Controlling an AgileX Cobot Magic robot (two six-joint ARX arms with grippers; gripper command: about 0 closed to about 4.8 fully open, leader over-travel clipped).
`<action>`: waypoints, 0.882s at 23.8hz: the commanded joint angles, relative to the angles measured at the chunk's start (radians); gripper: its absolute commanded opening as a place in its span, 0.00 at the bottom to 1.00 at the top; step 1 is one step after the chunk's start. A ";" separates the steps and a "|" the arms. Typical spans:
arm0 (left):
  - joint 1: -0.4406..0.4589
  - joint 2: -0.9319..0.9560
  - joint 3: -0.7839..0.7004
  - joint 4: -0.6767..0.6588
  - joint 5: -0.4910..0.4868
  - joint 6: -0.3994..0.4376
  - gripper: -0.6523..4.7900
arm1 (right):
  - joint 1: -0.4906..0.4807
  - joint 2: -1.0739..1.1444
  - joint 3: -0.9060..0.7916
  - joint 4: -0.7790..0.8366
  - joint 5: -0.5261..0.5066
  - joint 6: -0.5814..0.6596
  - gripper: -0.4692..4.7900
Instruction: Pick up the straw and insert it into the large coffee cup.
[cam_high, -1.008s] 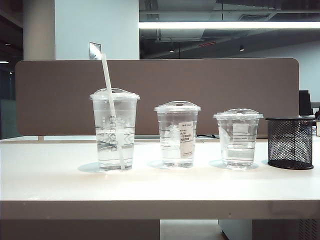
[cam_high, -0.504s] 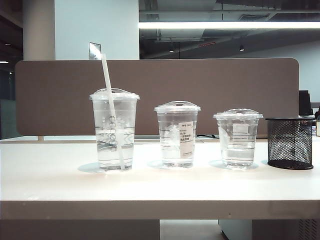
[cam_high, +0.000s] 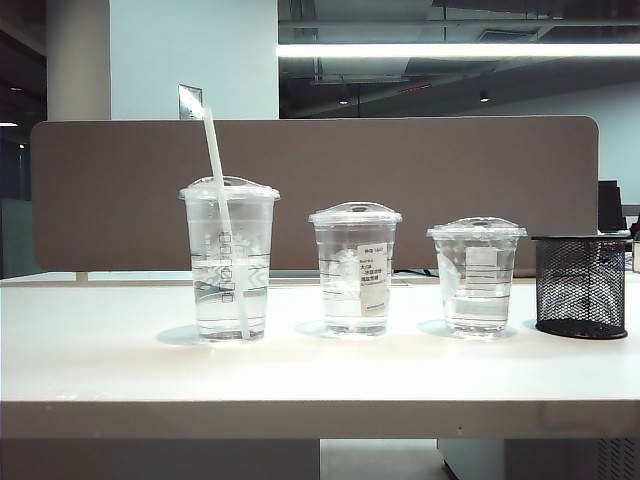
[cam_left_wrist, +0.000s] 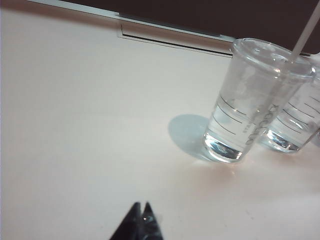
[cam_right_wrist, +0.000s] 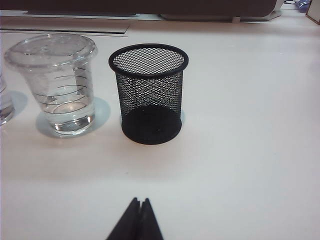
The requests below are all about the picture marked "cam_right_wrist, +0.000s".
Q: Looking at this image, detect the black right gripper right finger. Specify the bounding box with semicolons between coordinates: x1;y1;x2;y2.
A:
136;197;165;240

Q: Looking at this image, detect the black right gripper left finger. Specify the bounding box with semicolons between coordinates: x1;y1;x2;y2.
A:
105;197;143;240

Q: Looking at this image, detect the small clear plastic cup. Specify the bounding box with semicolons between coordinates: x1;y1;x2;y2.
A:
4;33;99;139

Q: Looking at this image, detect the medium clear cup with label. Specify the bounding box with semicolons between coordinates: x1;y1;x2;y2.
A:
0;71;14;127

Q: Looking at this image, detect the black mesh pen holder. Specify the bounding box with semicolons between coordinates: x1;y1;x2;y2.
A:
108;43;190;146

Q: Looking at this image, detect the brown desk partition panel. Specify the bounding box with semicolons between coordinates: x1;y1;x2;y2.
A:
0;0;285;15

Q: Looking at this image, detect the beige cardboard box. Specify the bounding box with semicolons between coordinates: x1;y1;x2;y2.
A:
305;0;320;26

